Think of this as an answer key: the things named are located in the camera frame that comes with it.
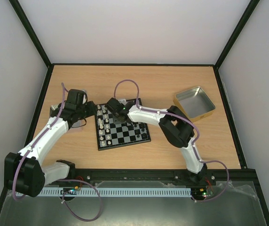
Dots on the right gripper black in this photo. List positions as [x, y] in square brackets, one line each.
[118, 114]

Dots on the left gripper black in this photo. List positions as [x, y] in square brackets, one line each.
[93, 111]

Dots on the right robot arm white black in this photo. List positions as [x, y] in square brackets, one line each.
[176, 127]

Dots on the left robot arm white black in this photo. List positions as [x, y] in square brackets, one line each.
[23, 171]

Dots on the pile of white chess pieces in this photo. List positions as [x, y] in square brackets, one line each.
[102, 117]

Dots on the row of black chess pieces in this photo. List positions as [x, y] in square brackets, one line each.
[140, 131]

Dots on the silver metal tin lid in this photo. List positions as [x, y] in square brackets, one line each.
[55, 109]

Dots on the black grey chessboard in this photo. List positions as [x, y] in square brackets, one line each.
[120, 134]

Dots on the gold metal tin box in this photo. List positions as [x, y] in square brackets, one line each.
[194, 103]

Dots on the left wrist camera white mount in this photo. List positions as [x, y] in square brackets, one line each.
[85, 96]

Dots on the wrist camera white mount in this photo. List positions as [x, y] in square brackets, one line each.
[85, 96]
[123, 101]

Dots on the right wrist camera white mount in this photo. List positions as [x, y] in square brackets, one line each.
[123, 101]

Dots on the light blue cable duct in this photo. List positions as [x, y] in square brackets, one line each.
[116, 192]

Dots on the black aluminium frame rail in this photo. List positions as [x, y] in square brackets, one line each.
[174, 176]

